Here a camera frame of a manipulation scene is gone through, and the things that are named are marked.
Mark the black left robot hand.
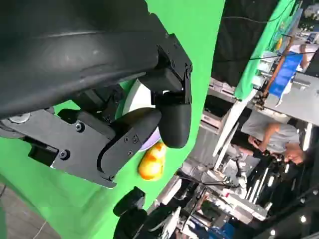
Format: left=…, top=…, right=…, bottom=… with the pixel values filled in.
left=0, top=0, right=194, bottom=189

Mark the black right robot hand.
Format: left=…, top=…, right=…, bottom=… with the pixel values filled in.
left=112, top=188, right=148, bottom=239

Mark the orange white toy bread roll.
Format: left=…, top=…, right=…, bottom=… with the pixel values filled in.
left=138, top=142, right=167, bottom=180

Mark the lilac plate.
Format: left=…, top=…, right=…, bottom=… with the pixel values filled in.
left=123, top=80, right=161, bottom=152

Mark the green table cloth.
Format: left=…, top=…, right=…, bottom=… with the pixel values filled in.
left=0, top=0, right=226, bottom=239

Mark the black backdrop curtain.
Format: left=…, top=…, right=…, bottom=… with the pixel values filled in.
left=211, top=0, right=280, bottom=100

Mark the person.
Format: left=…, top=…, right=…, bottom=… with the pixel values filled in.
left=240, top=119, right=309, bottom=166

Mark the green cloth on background desk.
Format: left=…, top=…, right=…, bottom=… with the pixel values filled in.
left=234, top=0, right=304, bottom=100

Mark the blue panel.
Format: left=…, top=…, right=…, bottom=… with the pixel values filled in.
left=269, top=53, right=304, bottom=97

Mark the white table frame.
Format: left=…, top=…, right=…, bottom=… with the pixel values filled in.
left=213, top=89, right=257, bottom=172

